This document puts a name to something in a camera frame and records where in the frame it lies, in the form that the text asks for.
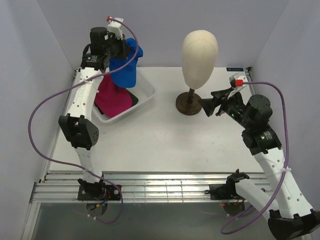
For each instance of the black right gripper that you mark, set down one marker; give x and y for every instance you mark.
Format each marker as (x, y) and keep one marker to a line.
(209, 104)

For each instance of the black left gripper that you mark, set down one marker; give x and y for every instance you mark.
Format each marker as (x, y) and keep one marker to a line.
(122, 43)

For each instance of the magenta baseball cap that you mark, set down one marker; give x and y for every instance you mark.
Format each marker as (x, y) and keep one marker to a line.
(111, 99)

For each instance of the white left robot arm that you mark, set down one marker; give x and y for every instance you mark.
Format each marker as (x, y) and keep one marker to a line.
(76, 125)

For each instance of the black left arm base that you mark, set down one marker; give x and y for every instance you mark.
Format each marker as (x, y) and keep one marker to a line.
(97, 191)

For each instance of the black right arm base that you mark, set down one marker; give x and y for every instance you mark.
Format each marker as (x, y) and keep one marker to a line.
(221, 192)

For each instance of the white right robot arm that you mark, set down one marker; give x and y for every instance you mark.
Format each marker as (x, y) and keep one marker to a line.
(287, 212)

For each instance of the dark wooden mannequin stand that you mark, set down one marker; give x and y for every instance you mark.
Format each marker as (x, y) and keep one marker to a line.
(187, 103)

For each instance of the white plastic basket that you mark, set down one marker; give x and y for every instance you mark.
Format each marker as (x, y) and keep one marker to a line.
(143, 90)

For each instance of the cream mannequin head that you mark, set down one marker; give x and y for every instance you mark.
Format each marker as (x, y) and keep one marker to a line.
(199, 56)

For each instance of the black baseball cap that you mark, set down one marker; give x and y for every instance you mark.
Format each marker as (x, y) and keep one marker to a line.
(134, 99)

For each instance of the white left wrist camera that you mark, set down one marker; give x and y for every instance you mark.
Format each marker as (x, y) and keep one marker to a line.
(116, 25)

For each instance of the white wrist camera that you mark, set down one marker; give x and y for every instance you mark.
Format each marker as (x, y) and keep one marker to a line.
(116, 25)
(237, 83)

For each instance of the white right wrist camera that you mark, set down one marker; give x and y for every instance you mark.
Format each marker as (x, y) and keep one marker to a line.
(237, 83)

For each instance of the aluminium rail frame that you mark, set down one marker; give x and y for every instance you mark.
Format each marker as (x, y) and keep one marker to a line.
(159, 155)

